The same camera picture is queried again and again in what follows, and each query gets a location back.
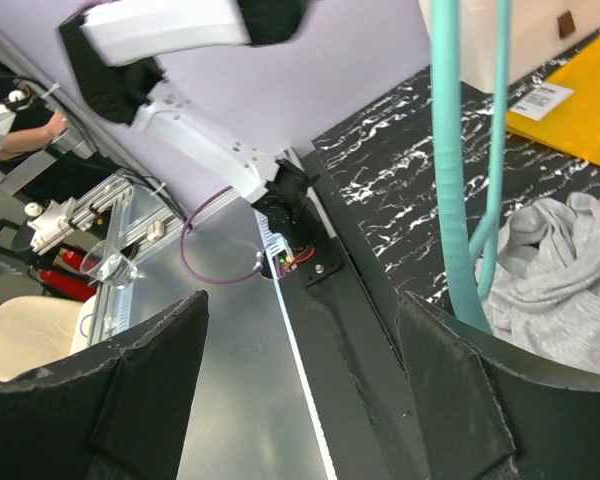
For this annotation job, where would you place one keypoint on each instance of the red fire extinguisher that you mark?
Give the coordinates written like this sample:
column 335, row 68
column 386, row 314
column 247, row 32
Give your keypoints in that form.
column 58, row 270

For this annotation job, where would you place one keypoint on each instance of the person in black shirt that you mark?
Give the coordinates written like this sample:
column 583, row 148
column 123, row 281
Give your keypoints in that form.
column 34, row 128

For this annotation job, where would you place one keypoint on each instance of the cream drawer cabinet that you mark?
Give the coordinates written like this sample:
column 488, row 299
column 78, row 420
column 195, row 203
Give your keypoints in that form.
column 489, row 45

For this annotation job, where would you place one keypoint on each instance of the cream chair seat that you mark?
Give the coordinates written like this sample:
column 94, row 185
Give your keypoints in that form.
column 39, row 330

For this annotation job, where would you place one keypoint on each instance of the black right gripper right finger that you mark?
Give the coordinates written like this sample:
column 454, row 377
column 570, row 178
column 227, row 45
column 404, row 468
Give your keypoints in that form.
column 490, row 410

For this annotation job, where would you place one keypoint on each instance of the yellow flat lid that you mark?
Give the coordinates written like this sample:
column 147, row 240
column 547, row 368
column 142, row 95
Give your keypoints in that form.
column 563, row 112

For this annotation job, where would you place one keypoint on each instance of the grey tank top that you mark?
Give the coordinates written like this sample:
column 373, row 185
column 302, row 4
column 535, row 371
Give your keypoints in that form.
column 545, row 296

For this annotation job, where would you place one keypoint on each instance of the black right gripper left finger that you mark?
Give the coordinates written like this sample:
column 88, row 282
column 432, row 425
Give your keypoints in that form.
column 116, row 410

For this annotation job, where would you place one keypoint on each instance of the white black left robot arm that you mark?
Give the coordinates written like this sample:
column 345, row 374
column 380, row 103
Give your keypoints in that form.
column 112, row 48

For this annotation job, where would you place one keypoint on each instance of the teal plastic hanger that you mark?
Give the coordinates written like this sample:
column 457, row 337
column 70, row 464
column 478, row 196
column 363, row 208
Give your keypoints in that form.
column 469, row 260

